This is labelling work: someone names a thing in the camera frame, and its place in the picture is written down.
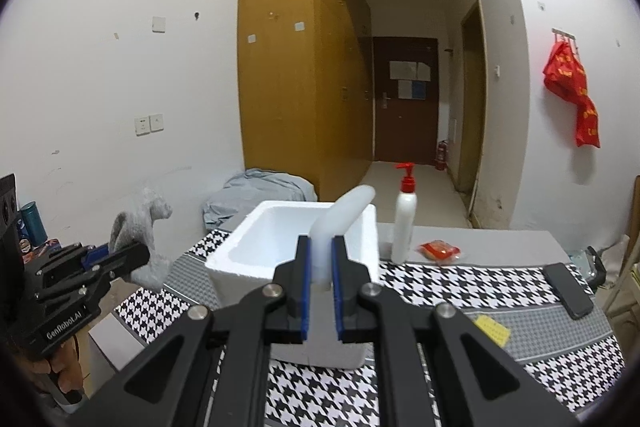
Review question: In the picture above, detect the black clip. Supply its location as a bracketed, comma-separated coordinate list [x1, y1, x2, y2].
[570, 246, 608, 290]

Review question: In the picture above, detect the grey cloth bundle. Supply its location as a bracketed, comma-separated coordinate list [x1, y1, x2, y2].
[202, 168, 318, 230]

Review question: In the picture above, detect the wooden wardrobe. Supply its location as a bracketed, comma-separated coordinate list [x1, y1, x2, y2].
[237, 0, 375, 202]

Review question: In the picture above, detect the grey sock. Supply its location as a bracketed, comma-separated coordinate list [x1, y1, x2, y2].
[109, 187, 176, 290]

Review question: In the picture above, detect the grey houndstooth table cloth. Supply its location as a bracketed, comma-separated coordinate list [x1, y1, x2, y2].
[90, 227, 626, 427]

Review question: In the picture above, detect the white foam box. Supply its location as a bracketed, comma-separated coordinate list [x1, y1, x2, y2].
[205, 200, 380, 370]

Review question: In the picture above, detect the colourful box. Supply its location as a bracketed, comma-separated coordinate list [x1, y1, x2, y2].
[22, 241, 66, 264]

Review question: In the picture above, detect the red bag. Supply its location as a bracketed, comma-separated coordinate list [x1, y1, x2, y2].
[543, 39, 601, 148]

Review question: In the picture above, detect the large white paper notice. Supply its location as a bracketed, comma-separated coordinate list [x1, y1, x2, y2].
[390, 61, 418, 82]

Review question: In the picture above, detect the red snack packet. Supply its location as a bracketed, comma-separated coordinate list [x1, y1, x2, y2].
[417, 240, 463, 263]

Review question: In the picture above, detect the white pump bottle red top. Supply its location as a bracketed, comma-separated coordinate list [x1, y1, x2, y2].
[390, 162, 418, 265]

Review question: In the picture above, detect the black smartphone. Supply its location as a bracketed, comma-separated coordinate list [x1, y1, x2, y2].
[542, 263, 595, 320]

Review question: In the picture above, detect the teal can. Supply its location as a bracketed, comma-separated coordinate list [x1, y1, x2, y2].
[19, 201, 48, 247]

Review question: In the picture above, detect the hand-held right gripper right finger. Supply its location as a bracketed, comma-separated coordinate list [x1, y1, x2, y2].
[330, 234, 583, 427]

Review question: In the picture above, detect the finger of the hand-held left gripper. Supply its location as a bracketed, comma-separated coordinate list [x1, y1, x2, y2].
[87, 242, 151, 281]
[75, 243, 112, 268]

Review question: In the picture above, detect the dark brown door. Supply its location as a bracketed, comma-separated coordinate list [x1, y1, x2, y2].
[372, 37, 440, 166]

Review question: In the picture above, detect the person's left hand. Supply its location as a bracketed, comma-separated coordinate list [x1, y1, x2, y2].
[27, 334, 86, 408]

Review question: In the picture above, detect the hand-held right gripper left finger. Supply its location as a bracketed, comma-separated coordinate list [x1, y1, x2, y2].
[82, 234, 312, 427]

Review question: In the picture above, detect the black speaker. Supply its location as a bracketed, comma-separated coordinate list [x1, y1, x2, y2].
[0, 173, 21, 248]

